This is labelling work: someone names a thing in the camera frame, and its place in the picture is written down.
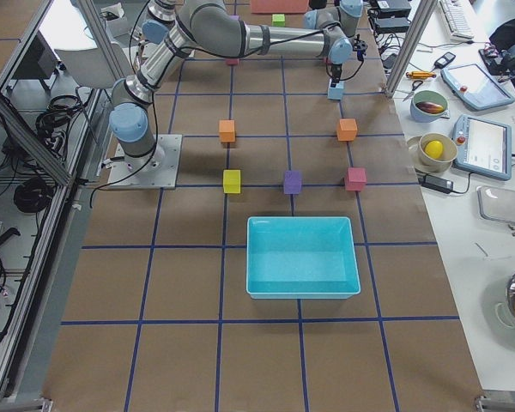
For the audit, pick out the white keyboard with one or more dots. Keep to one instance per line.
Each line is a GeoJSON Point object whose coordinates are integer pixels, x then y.
{"type": "Point", "coordinates": [454, 18]}

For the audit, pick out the purple block right side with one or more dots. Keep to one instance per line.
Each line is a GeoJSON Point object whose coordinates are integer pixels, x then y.
{"type": "Point", "coordinates": [292, 183]}

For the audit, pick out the orange block near base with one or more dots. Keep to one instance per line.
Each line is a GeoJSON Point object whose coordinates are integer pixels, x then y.
{"type": "Point", "coordinates": [227, 130]}

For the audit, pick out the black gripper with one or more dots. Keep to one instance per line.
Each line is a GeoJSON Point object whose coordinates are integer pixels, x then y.
{"type": "Point", "coordinates": [336, 70]}

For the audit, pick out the light blue block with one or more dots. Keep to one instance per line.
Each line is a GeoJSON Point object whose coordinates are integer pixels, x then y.
{"type": "Point", "coordinates": [335, 90]}

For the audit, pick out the cyan plastic bin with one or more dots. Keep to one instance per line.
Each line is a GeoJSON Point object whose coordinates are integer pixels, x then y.
{"type": "Point", "coordinates": [307, 257]}

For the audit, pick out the grey scale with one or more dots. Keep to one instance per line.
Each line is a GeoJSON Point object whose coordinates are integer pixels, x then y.
{"type": "Point", "coordinates": [496, 204]}

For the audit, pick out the green foam block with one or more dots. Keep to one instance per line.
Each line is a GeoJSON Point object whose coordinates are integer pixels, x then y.
{"type": "Point", "coordinates": [278, 20]}

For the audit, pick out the red block right far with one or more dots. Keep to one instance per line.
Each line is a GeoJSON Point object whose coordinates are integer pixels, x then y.
{"type": "Point", "coordinates": [355, 179]}

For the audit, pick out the pink plastic bin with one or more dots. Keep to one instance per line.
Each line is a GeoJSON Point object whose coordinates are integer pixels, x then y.
{"type": "Point", "coordinates": [278, 6]}

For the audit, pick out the green bowl with fruit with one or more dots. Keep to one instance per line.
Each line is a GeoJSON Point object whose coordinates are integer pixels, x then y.
{"type": "Point", "coordinates": [427, 106]}

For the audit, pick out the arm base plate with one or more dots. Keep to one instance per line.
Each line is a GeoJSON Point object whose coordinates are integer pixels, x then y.
{"type": "Point", "coordinates": [136, 174]}

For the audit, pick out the teach pendant tablet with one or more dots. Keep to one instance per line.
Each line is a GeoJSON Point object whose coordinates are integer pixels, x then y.
{"type": "Point", "coordinates": [477, 89]}
{"type": "Point", "coordinates": [483, 147]}

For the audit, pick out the orange block far side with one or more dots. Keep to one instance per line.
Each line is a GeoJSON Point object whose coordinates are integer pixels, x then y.
{"type": "Point", "coordinates": [346, 129]}

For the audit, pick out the yellow foam block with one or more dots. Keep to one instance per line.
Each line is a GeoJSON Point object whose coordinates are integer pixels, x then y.
{"type": "Point", "coordinates": [231, 181]}

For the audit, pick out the black power adapter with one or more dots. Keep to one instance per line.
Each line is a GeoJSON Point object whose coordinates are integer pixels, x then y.
{"type": "Point", "coordinates": [436, 183]}

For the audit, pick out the scissors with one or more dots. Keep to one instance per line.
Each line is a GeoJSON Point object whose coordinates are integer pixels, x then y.
{"type": "Point", "coordinates": [415, 85]}

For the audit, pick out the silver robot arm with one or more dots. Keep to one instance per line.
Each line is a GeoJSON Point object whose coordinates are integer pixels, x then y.
{"type": "Point", "coordinates": [346, 12]}
{"type": "Point", "coordinates": [206, 26]}

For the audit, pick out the white bowl with lemon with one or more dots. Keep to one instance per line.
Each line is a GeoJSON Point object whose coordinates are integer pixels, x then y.
{"type": "Point", "coordinates": [432, 153]}

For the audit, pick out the aluminium frame post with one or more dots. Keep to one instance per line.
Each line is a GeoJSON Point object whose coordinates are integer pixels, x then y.
{"type": "Point", "coordinates": [416, 28]}

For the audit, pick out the orange screwdriver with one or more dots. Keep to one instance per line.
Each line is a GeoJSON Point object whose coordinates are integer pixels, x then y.
{"type": "Point", "coordinates": [420, 75]}

